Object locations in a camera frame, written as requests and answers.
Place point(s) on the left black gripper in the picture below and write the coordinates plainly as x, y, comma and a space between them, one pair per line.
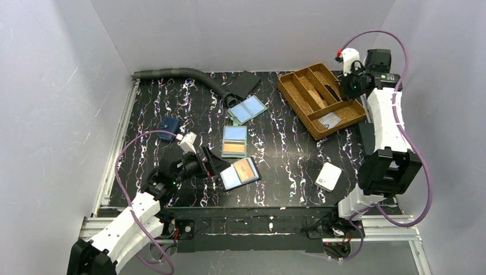
207, 164

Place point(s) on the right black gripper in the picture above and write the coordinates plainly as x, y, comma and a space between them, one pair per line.
349, 86

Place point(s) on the black card holder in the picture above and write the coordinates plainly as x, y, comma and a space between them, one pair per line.
230, 180

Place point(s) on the green card holder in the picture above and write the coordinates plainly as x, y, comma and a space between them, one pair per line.
247, 110
234, 141

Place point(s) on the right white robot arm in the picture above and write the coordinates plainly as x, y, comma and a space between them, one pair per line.
393, 165

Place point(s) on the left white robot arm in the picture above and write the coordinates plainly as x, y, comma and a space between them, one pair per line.
143, 220

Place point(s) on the black card in tray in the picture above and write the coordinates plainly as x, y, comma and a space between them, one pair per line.
332, 92

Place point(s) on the black box right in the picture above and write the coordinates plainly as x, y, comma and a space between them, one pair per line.
367, 135

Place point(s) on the blue snap wallet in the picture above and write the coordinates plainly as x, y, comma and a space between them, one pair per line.
170, 127

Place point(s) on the wooden piece in tray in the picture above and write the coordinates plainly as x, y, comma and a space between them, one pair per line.
317, 101

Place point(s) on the wicker divided tray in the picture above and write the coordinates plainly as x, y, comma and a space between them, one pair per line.
293, 86

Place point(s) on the black square pad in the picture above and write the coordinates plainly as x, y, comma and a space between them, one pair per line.
243, 84

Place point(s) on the white box with code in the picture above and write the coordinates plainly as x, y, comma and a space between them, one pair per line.
328, 177

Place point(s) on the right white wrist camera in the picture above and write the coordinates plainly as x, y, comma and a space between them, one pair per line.
350, 59

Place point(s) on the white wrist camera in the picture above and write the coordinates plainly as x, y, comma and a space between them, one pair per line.
186, 142
350, 59

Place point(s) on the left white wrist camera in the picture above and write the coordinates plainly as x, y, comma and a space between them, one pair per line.
186, 142

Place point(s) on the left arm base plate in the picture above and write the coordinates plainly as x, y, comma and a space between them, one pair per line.
176, 229

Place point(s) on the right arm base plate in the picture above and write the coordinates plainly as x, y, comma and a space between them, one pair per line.
331, 227

